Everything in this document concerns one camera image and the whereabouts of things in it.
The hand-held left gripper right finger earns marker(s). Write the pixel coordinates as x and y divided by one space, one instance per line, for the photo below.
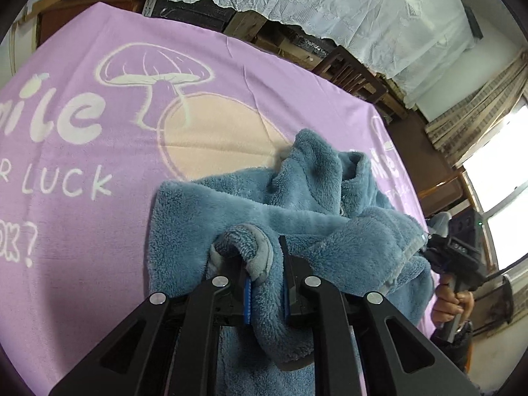
288 293

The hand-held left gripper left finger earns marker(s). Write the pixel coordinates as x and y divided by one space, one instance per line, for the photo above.
247 301

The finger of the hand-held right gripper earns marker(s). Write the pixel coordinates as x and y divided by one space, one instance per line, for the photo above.
433 253

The blue fleece jacket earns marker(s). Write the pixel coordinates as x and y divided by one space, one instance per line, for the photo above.
330 235

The person's right forearm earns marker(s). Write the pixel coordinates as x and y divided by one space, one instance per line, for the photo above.
451 346

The person's right hand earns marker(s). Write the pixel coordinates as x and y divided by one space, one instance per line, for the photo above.
447 307

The grey cloth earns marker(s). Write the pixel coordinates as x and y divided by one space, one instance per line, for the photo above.
441 225

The bright window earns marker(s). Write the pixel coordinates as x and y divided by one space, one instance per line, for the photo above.
507 189

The checked beige curtain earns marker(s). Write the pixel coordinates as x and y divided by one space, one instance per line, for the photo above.
474 119

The purple printed blanket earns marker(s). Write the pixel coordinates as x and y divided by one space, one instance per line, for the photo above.
103 235

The dark wooden chair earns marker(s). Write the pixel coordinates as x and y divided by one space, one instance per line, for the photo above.
350 74

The white lace curtain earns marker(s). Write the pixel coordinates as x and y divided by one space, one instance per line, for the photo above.
330 8

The black case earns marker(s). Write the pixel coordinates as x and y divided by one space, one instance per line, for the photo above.
194 14

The low wooden cabinet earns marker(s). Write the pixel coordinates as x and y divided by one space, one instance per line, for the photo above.
82 16

